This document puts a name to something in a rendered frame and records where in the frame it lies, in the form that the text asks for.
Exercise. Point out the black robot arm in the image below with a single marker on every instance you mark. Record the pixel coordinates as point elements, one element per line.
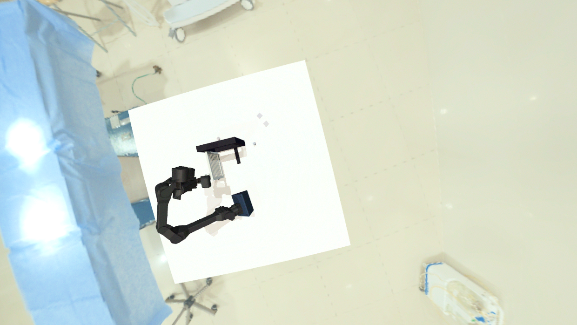
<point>177,187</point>

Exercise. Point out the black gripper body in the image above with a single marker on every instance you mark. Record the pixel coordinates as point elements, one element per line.
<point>203,180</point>

